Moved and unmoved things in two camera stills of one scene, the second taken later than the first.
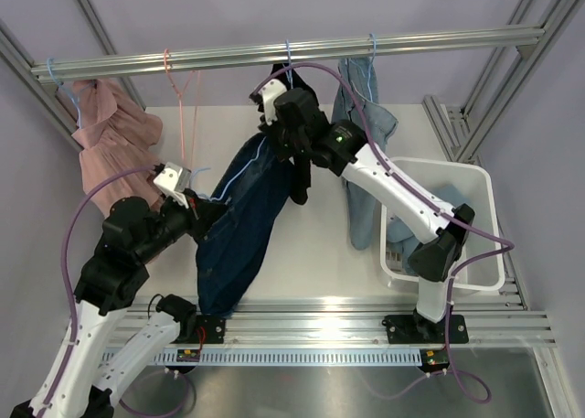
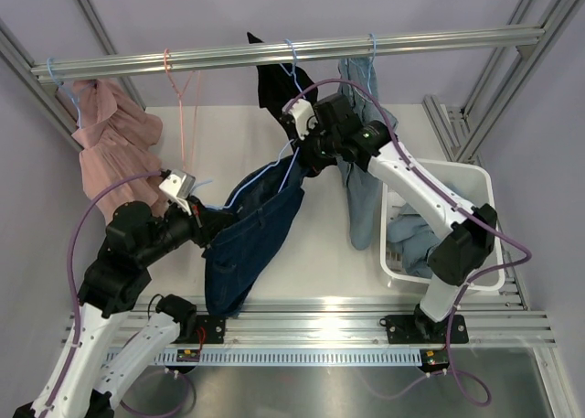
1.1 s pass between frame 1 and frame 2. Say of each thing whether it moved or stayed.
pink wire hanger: stayed
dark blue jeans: moved
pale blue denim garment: stayed
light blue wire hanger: moved
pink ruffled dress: stayed
